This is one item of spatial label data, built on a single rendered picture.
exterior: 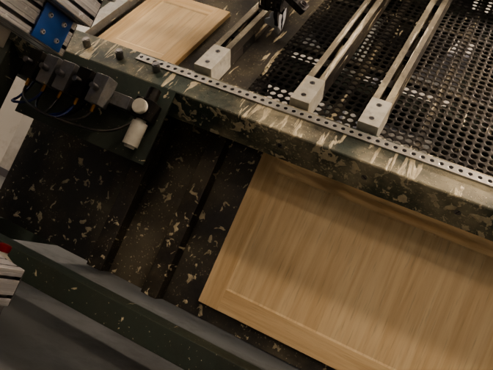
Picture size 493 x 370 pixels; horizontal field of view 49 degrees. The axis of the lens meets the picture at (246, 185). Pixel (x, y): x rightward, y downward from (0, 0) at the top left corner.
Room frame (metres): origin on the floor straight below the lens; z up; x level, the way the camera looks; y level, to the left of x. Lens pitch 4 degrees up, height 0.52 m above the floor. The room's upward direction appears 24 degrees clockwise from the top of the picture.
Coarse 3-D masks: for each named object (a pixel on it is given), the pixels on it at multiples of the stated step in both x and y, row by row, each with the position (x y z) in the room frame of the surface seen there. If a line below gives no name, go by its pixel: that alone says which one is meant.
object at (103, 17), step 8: (120, 0) 1.96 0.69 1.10; (128, 0) 1.96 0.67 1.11; (136, 0) 2.00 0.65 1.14; (104, 8) 1.92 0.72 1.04; (112, 8) 1.92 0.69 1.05; (120, 8) 1.94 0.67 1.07; (128, 8) 1.98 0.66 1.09; (96, 16) 1.89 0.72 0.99; (104, 16) 1.89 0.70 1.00; (112, 16) 1.92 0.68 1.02; (120, 16) 1.96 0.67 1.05; (96, 24) 1.86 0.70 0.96; (104, 24) 1.90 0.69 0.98; (88, 32) 1.84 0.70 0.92; (96, 32) 1.88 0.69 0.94
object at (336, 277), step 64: (256, 192) 1.76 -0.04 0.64; (320, 192) 1.71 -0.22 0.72; (256, 256) 1.74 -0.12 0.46; (320, 256) 1.69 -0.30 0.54; (384, 256) 1.63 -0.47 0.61; (448, 256) 1.58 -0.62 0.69; (256, 320) 1.71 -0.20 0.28; (320, 320) 1.66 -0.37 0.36; (384, 320) 1.61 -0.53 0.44; (448, 320) 1.56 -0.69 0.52
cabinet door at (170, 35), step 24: (168, 0) 2.00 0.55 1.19; (192, 0) 2.00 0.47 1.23; (120, 24) 1.89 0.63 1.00; (144, 24) 1.90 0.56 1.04; (168, 24) 1.90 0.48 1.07; (192, 24) 1.90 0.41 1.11; (216, 24) 1.90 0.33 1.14; (144, 48) 1.80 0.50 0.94; (168, 48) 1.81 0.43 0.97; (192, 48) 1.82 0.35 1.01
